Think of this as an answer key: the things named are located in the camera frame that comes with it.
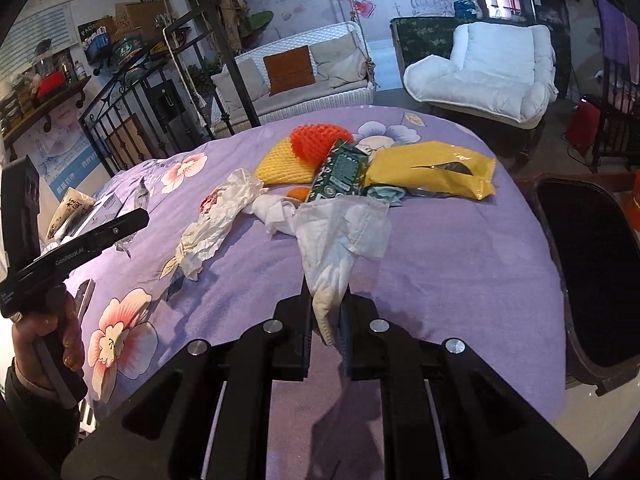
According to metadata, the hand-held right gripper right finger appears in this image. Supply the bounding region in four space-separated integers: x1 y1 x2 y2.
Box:
339 291 588 480

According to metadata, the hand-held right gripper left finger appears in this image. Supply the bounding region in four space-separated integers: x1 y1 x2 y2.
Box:
62 277 315 480

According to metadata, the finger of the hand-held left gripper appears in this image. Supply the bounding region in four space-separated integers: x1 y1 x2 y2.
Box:
75 208 151 255

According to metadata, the yellow foam fruit net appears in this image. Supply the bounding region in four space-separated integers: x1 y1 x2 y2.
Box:
254 137 321 184

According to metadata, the black trash bin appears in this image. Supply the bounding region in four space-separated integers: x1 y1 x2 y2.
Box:
530 172 640 396

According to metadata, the person's left forearm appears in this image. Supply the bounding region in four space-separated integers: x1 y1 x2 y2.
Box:
0 355 86 480

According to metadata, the person's left hand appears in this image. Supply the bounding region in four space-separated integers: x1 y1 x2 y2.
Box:
12 285 86 391

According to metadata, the printed paper cup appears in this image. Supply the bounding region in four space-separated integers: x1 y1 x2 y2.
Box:
46 187 96 241

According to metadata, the crumpled printed paper wrapper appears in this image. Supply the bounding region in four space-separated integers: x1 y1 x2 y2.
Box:
174 169 269 281

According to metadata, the purple floral blanket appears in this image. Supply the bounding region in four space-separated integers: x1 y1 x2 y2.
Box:
65 105 569 480

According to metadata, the small crumpled white tissue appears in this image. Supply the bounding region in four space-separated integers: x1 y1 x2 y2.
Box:
251 194 302 237

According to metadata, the light blue face mask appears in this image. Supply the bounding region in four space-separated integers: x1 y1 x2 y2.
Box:
366 185 409 207

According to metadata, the green printed packet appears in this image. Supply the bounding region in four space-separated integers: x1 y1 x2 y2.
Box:
306 139 371 206

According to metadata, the yellow plastic bag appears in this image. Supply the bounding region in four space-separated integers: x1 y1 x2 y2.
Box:
362 141 497 201

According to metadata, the red foam fruit net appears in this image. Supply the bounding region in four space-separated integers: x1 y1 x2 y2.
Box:
290 125 354 167

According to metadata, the beige cushion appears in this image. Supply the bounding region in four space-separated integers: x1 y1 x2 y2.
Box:
317 52 369 87
234 56 271 103
310 35 364 68

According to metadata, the white wicker swing sofa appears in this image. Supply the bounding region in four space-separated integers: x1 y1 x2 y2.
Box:
210 21 377 128

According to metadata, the orange cushion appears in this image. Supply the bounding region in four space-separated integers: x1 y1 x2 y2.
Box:
263 45 317 97

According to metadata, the banana plant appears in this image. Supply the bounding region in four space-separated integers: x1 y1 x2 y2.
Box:
170 0 276 52

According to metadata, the white padded armchair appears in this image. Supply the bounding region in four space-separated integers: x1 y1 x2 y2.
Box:
403 22 559 128

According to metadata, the red heater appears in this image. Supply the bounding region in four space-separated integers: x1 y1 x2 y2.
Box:
566 97 606 157

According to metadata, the black wooden rack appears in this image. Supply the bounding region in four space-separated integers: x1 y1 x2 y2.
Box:
592 55 640 172

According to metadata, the purple towel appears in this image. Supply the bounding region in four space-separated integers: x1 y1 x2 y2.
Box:
597 0 633 86

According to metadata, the wooden wall shelf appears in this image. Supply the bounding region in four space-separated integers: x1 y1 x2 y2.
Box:
0 79 92 147

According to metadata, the black metal bed frame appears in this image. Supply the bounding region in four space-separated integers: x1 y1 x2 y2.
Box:
79 2 262 177

